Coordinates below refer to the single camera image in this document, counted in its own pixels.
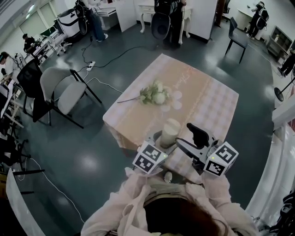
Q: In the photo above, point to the white drawer unit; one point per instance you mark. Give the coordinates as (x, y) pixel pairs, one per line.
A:
(106, 18)

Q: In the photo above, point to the small white toggle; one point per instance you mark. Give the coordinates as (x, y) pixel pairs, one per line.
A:
(168, 177)

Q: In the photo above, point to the white swivel chair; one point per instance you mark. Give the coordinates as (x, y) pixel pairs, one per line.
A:
(58, 40)

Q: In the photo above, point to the dark grey chair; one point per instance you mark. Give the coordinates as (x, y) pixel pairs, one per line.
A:
(239, 41)

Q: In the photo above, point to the white glossy counter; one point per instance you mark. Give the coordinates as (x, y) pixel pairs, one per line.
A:
(283, 143)

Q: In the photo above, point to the brown wooden stand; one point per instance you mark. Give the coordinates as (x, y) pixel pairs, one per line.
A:
(220, 13)

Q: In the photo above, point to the white desk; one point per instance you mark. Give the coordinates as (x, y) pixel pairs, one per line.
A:
(244, 16)

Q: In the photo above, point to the black mesh office chair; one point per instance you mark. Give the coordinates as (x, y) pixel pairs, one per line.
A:
(28, 76)

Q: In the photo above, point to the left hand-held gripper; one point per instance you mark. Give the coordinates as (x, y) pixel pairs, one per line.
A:
(149, 159)

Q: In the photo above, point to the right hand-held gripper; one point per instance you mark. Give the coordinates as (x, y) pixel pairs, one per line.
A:
(221, 159)

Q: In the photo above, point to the white power strip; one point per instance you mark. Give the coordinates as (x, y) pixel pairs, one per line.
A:
(91, 65)

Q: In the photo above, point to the table with checked tablecloth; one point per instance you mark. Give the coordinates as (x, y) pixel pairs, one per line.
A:
(198, 103)

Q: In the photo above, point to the white dresser with curved legs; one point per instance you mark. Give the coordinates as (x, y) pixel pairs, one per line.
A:
(147, 8)

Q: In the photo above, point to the grey cubby cabinet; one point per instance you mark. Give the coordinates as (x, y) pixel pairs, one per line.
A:
(280, 40)

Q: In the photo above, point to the person's right forearm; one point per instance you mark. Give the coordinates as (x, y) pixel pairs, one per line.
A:
(216, 191)

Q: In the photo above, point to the black floor stand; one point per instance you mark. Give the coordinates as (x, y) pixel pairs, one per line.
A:
(279, 93)

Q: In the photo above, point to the person's left forearm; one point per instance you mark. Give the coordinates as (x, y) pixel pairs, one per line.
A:
(136, 184)

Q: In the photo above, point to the person's torso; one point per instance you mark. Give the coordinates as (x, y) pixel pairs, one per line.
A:
(166, 187)

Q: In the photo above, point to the white cylindrical cup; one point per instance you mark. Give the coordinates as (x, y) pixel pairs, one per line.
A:
(167, 138)

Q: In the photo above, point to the grey chair with black frame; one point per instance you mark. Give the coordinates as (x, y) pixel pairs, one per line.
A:
(69, 92)

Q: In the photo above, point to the white board panel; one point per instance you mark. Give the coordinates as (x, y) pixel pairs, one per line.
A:
(20, 207)

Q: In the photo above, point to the black equipment pile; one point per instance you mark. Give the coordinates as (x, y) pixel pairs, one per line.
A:
(285, 212)

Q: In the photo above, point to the black chair frames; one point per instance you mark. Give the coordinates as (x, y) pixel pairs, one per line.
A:
(13, 147)

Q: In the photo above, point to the white and black equipment cart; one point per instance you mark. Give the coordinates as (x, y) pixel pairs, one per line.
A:
(69, 20)

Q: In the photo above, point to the white flower bouquet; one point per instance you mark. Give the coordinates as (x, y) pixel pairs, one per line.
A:
(159, 96)

